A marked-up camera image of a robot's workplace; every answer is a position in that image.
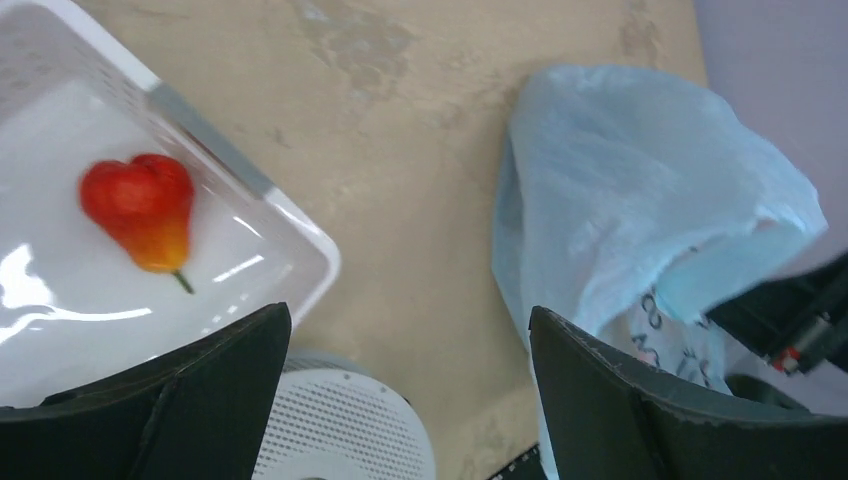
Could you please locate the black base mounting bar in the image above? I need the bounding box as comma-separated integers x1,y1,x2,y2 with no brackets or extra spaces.
489,443,546,480

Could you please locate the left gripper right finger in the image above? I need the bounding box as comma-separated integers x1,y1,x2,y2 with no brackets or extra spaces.
529,306,847,479

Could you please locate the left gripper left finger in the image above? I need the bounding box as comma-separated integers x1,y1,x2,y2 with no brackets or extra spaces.
1,303,292,479

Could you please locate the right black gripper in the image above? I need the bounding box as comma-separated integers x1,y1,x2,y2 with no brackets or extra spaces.
707,254,847,375

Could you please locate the white perforated plastic basket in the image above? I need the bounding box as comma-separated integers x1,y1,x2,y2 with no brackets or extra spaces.
1,1,340,408

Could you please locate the light blue plastic bag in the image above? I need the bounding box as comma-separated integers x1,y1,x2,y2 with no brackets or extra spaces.
492,65,828,479

